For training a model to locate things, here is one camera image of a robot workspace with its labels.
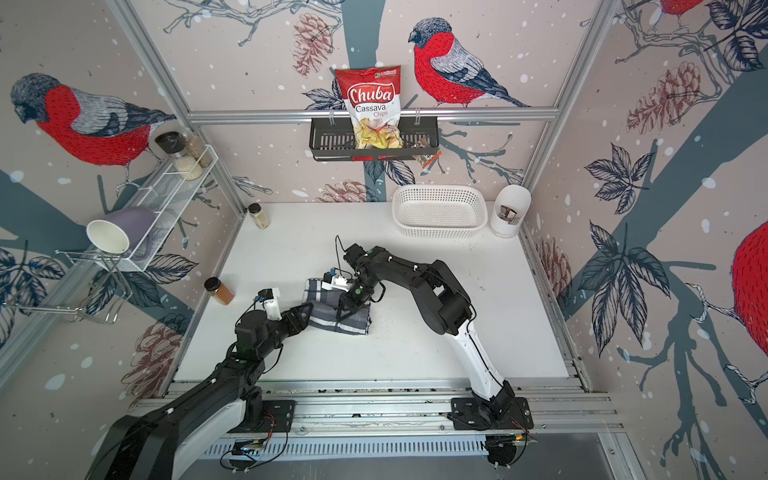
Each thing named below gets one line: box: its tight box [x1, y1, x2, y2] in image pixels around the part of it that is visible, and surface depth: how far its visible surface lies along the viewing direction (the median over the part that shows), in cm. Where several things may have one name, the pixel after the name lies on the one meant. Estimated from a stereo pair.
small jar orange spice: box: [204, 277, 235, 306], surface depth 91 cm
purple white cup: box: [86, 207, 156, 261], surface depth 63 cm
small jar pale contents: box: [248, 202, 271, 230], surface depth 113 cm
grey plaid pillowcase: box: [303, 278, 372, 336], surface depth 87 cm
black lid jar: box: [154, 131, 186, 158], surface depth 81 cm
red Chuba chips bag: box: [335, 65, 403, 149], surface depth 84 cm
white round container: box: [490, 184, 531, 238], surface depth 109 cm
